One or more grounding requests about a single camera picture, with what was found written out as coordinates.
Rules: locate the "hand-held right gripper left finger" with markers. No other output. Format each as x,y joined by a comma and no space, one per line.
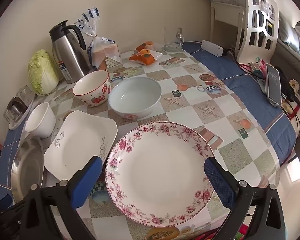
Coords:
87,180

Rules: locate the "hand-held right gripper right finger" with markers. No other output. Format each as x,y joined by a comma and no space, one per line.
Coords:
218,182

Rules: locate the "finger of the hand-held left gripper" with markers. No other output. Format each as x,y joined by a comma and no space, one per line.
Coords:
4,201

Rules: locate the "stainless steel round plate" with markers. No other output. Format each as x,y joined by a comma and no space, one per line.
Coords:
25,170

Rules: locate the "white square plate grey scrolls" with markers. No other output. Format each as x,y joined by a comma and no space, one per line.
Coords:
77,142

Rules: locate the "pink floral round plate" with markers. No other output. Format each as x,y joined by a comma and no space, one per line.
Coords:
160,175

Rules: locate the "small white bowl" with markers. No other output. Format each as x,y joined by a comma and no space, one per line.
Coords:
40,120

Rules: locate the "pale blue large bowl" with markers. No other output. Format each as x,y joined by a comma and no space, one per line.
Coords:
132,97

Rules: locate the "strawberry print bowl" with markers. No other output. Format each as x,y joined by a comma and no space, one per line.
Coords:
90,85

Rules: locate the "checkered printed tablecloth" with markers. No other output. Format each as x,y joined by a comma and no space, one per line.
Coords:
190,120

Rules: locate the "white oval tray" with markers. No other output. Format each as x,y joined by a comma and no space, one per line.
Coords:
15,126

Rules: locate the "clear drinking glass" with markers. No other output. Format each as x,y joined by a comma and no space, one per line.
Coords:
8,113
25,93

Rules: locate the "blue plaid tablecloth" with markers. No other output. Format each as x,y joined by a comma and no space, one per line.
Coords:
252,97

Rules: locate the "smartphone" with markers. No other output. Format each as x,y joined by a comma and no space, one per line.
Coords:
273,82

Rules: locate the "napa cabbage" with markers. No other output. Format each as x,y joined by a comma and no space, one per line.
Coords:
41,72

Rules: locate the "colourful small pouch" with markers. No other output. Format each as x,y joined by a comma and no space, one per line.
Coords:
256,67

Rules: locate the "stainless steel thermos jug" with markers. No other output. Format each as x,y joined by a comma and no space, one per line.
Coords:
67,55

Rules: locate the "bagged sliced bread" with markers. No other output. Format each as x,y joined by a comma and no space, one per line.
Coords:
102,52

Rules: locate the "white power strip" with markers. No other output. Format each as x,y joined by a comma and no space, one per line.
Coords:
211,48

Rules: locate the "orange snack packet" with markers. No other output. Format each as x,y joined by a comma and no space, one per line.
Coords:
145,45
145,56

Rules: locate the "glass mug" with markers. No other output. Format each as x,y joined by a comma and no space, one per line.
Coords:
171,40

